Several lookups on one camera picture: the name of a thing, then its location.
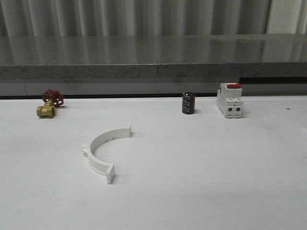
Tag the white half pipe clamp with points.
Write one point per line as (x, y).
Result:
(90, 150)

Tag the black cylindrical capacitor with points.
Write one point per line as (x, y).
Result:
(188, 103)

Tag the grey stone countertop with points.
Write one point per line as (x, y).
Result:
(277, 58)

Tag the brass valve red handwheel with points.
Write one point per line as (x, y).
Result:
(52, 99)

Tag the white circuit breaker red switch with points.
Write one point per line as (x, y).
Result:
(229, 100)

